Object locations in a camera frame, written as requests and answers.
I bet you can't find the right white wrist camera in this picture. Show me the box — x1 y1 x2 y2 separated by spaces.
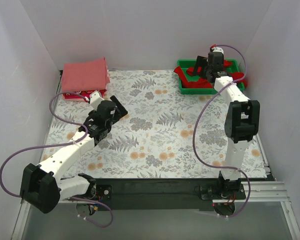
210 44 224 54

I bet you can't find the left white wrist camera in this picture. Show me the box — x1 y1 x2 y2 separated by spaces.
89 90 104 108

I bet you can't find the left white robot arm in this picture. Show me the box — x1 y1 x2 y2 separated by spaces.
20 92 128 214

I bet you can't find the pink folded shirt on top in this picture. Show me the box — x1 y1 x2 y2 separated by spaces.
61 57 110 92

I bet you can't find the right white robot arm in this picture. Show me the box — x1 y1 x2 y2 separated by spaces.
192 46 260 199

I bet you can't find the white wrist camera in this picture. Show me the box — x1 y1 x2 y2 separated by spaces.
89 90 104 108
210 44 224 54

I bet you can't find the aluminium frame rail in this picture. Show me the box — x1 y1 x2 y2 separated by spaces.
12 181 300 240

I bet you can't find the green plastic tray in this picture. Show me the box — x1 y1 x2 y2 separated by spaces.
174 59 244 95

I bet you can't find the red patterned folded shirt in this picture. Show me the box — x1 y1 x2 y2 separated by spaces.
62 90 96 99

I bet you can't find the red t shirt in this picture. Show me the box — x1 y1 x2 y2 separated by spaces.
173 59 250 90

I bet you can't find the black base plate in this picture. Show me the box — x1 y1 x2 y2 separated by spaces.
85 178 247 211

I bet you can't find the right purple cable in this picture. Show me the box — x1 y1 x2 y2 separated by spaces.
192 44 251 219

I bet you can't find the floral table mat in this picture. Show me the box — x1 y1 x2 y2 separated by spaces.
37 69 268 180

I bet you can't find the purple cable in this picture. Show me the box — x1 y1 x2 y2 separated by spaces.
0 91 114 229
192 44 251 219

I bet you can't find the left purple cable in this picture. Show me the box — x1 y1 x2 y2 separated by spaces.
0 91 114 229

